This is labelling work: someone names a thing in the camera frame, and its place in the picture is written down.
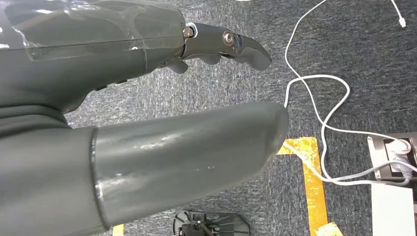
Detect black ribbed plastic base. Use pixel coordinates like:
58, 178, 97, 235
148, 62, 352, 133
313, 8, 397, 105
173, 210, 251, 236

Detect metal floor socket box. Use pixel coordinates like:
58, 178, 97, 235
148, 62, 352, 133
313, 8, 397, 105
367, 132, 417, 182

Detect round white plug adapter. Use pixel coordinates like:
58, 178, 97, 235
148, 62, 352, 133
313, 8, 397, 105
386, 139, 412, 156

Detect white flat board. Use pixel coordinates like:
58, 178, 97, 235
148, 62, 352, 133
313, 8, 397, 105
371, 183, 417, 236

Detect thin white looping cable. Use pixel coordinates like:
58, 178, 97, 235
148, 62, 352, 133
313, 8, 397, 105
283, 0, 412, 183

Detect thick white floor cable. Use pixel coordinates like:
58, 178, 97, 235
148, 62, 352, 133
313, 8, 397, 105
282, 142, 410, 187

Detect white cable with plug tip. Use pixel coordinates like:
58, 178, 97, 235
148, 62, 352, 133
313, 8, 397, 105
390, 0, 407, 29

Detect grey power cable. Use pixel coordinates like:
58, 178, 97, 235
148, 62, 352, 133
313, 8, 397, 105
329, 156, 417, 184

